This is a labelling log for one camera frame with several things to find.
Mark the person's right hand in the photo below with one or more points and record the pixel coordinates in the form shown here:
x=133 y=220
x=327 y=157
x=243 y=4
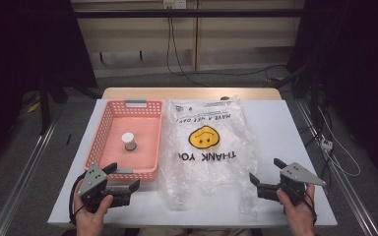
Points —
x=300 y=219

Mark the small dark round object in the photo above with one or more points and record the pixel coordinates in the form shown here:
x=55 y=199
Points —
x=224 y=98

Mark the person's left hand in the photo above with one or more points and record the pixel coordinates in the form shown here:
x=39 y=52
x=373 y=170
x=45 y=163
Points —
x=90 y=221

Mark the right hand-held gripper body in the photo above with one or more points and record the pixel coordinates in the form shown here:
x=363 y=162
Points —
x=295 y=175

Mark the white wall socket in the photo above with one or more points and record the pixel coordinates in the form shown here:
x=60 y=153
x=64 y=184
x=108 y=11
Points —
x=174 y=3

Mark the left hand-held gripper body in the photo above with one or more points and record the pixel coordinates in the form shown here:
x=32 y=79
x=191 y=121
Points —
x=92 y=180

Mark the black metal stand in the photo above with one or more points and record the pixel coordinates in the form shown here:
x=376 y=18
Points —
x=45 y=105

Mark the white power strip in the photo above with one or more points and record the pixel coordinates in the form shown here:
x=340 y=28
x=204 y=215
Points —
x=327 y=144

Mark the yellow floor tape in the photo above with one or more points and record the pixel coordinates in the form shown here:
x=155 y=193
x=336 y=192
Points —
x=34 y=107

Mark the pink perforated plastic basket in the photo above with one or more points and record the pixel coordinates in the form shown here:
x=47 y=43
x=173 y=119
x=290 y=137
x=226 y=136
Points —
x=138 y=131

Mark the black curtain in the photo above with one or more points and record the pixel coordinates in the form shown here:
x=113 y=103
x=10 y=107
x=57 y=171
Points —
x=357 y=65
x=19 y=59

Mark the metal floor rail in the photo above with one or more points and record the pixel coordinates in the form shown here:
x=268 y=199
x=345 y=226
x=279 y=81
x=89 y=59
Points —
x=351 y=196
x=23 y=180

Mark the black horizontal bar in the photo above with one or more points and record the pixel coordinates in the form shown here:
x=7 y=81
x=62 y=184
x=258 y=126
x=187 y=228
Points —
x=190 y=13

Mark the clear plastic bag yellow smiley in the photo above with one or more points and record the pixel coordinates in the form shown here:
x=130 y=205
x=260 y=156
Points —
x=210 y=164

